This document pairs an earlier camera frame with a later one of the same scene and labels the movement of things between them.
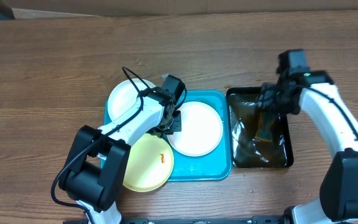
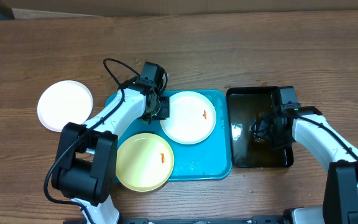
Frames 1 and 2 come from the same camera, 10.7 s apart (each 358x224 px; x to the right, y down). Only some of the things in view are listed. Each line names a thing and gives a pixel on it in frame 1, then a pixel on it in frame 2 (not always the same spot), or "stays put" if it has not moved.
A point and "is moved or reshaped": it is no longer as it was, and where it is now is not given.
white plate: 123,96 is moved or reshaped
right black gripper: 270,102 to 266,134
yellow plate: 150,163 stays put
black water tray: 247,151 stays put
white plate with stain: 201,130 to 63,102
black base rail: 258,219 stays put
